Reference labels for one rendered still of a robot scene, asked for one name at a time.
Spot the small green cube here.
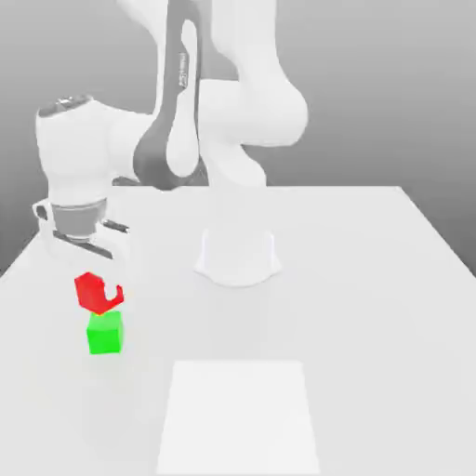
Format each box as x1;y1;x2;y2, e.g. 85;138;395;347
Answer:
86;311;125;356

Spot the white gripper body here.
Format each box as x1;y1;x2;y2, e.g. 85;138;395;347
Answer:
45;225;132;279

